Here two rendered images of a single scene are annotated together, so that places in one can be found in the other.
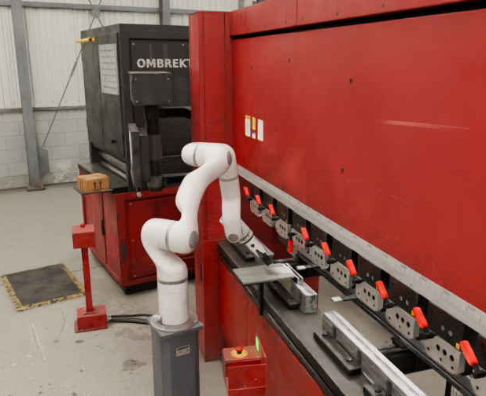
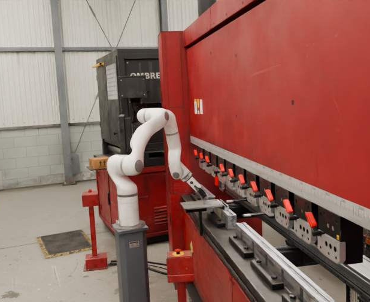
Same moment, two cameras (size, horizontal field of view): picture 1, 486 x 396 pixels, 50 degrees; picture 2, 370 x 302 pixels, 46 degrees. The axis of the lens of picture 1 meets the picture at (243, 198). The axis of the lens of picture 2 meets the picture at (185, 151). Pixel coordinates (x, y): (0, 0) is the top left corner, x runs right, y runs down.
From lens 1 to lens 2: 0.73 m
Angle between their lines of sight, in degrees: 11
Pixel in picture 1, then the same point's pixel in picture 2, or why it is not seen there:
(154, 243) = (114, 169)
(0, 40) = (46, 75)
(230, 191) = (173, 142)
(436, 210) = (272, 123)
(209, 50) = (170, 57)
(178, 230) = (128, 159)
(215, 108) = (176, 97)
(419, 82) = (260, 44)
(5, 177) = (48, 175)
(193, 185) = (141, 133)
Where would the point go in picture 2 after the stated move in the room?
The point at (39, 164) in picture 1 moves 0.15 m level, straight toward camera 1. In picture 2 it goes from (72, 165) to (72, 166)
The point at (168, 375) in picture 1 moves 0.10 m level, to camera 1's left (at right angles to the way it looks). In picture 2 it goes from (124, 262) to (108, 262)
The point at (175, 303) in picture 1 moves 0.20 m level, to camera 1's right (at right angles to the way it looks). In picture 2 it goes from (128, 210) to (162, 210)
